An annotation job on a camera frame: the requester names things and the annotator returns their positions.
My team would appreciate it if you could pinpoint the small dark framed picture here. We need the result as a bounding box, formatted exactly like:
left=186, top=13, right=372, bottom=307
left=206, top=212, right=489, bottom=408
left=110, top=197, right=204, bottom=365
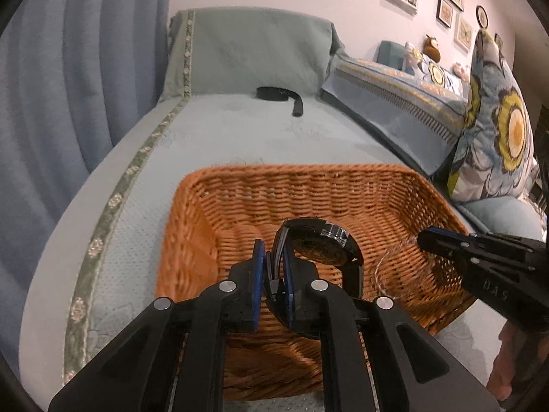
left=436, top=0, right=453, bottom=28

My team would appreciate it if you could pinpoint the teal piped cushion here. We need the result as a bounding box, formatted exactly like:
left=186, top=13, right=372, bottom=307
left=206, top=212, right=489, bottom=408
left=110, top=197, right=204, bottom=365
left=454, top=196, right=544, bottom=241

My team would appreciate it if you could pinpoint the floral sunflower pillow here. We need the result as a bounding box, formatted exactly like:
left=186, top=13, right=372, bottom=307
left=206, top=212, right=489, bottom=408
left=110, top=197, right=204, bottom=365
left=447, top=29, right=534, bottom=203

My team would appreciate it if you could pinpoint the teal headboard cushion cover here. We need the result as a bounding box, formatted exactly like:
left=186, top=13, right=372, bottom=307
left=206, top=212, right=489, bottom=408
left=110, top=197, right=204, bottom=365
left=161, top=7, right=344, bottom=101

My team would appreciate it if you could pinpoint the small white framed picture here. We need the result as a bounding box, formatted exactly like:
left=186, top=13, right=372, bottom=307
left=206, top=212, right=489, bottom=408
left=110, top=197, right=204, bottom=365
left=454, top=14, right=474, bottom=51

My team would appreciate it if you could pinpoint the green-blue bed cover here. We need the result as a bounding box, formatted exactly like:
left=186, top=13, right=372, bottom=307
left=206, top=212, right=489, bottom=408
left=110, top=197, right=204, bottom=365
left=19, top=93, right=507, bottom=412

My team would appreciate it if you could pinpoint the blue curtain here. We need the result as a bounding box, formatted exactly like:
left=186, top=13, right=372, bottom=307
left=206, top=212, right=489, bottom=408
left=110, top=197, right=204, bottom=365
left=1, top=0, right=170, bottom=369

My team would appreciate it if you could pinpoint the small teal pillow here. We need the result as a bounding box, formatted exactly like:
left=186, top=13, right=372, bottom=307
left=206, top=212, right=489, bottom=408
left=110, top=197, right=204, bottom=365
left=376, top=40, right=405, bottom=71

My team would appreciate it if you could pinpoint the black strap on bed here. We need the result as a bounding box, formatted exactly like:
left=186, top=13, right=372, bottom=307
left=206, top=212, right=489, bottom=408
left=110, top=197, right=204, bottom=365
left=255, top=85, right=305, bottom=117

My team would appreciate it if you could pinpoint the striped blue pillow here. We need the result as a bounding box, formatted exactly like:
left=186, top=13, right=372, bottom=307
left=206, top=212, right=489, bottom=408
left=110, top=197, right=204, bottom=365
left=321, top=49, right=466, bottom=177

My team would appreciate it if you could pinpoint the brown wicker basket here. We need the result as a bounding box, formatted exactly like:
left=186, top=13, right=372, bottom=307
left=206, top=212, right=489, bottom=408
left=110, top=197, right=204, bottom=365
left=155, top=163, right=478, bottom=401

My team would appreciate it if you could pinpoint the owl plush toy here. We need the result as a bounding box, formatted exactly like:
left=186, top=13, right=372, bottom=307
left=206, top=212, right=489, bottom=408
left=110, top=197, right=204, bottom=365
left=422, top=35, right=441, bottom=63

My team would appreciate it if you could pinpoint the black wrist watch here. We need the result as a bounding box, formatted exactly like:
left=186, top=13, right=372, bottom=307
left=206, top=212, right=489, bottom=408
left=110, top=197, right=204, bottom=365
left=264, top=217, right=364, bottom=340

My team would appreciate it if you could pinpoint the person's right hand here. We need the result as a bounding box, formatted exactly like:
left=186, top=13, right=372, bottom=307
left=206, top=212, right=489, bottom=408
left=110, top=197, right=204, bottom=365
left=487, top=321, right=519, bottom=403

